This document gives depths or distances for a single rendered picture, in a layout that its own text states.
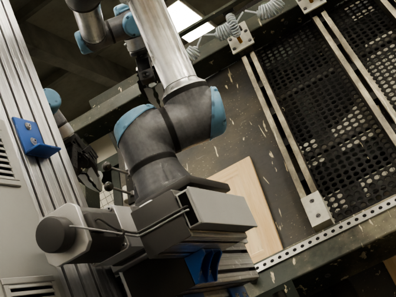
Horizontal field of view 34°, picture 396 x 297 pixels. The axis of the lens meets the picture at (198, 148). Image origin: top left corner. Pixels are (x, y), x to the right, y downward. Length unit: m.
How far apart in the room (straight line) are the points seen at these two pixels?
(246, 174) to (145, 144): 0.90
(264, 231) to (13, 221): 1.14
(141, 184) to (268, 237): 0.74
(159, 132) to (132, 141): 0.06
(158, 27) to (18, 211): 0.62
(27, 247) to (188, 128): 0.53
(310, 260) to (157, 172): 0.67
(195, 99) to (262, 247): 0.73
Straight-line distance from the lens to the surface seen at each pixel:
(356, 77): 2.35
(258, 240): 2.11
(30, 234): 1.15
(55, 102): 2.01
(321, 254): 1.94
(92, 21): 1.81
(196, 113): 1.49
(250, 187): 2.26
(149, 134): 1.48
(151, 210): 1.12
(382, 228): 1.92
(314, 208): 2.02
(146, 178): 1.44
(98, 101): 3.50
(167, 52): 1.54
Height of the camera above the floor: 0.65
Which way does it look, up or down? 18 degrees up
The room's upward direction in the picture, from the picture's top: 25 degrees counter-clockwise
